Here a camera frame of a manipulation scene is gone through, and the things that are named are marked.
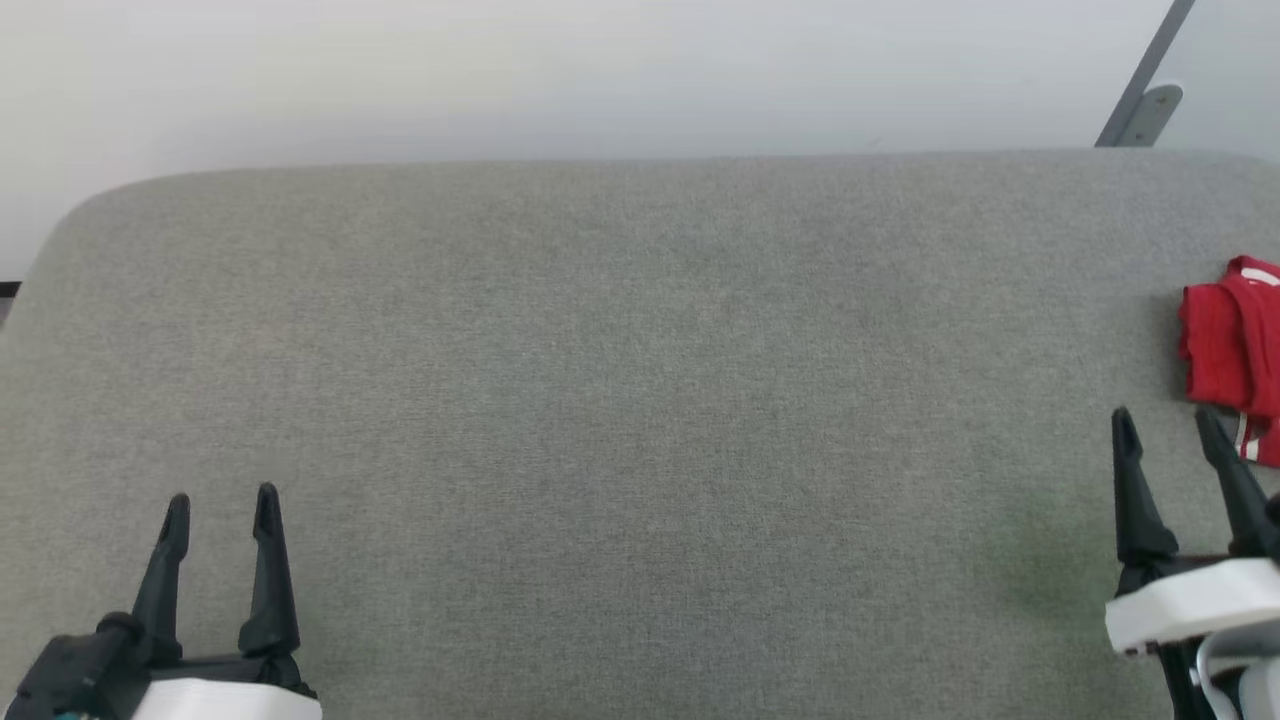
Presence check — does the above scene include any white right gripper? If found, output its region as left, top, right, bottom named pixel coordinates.
left=1104, top=406, right=1280, bottom=663

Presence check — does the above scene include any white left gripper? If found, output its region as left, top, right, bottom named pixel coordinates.
left=128, top=482, right=323, bottom=720

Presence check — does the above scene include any red basketball jersey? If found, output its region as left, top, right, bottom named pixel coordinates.
left=1177, top=254, right=1280, bottom=470

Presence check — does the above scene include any grey fabric panel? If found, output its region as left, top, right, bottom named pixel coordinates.
left=0, top=149, right=1280, bottom=720

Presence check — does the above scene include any grey metal bar with bracket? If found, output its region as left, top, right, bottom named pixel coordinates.
left=1094, top=0, right=1198, bottom=150

